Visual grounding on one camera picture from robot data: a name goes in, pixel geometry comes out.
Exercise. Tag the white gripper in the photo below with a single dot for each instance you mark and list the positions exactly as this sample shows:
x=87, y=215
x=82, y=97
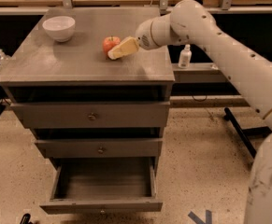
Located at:
x=144, y=37

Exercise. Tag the red apple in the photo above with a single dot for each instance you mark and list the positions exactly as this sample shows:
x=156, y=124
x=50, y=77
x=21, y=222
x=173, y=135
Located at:
x=110, y=42

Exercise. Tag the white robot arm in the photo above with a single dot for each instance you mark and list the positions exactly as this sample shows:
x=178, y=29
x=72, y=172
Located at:
x=250, y=73

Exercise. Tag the grey top drawer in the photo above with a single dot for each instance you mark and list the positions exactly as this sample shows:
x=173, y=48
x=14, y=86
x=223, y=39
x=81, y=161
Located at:
x=92, y=115

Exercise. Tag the grey drawer cabinet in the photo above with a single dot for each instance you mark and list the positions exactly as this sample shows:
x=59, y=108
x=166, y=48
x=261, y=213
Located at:
x=45, y=71

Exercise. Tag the grey middle drawer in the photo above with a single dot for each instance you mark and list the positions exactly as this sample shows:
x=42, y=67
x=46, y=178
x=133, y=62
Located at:
x=100, y=148

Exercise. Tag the grey open bottom drawer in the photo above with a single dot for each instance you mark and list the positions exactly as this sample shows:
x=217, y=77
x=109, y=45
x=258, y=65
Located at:
x=102, y=186

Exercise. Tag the white pump lotion bottle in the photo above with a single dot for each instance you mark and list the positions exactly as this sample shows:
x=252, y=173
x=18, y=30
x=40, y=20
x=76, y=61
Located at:
x=185, y=57

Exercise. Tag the white ceramic bowl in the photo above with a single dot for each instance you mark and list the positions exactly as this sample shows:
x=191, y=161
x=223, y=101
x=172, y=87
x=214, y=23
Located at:
x=59, y=28

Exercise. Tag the black stand base bar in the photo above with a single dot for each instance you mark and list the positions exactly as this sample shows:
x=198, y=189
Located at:
x=246, y=141

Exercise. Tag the clear pump bottle left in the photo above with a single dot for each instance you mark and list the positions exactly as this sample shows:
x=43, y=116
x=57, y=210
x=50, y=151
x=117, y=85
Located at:
x=4, y=59

